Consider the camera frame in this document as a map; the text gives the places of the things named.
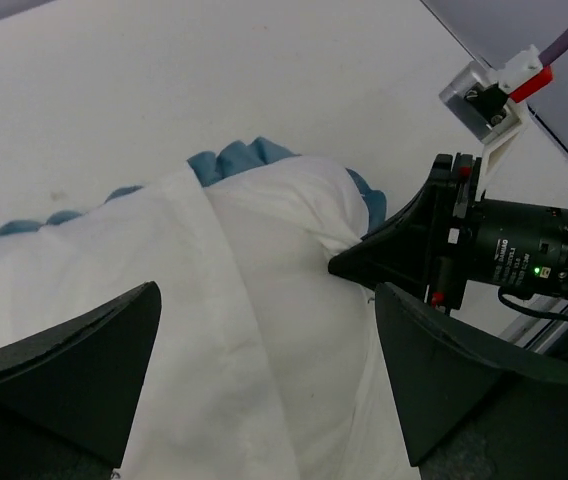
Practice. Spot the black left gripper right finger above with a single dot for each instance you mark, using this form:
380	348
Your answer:
470	405

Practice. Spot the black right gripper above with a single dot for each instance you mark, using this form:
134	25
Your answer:
522	249

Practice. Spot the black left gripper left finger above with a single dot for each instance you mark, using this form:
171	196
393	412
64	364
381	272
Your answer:
68	394

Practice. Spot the white pillow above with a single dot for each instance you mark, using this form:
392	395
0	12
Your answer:
265	365

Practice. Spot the aluminium table frame rail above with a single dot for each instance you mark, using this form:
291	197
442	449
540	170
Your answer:
538	335

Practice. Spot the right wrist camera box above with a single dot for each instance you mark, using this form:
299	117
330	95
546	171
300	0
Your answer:
491	104

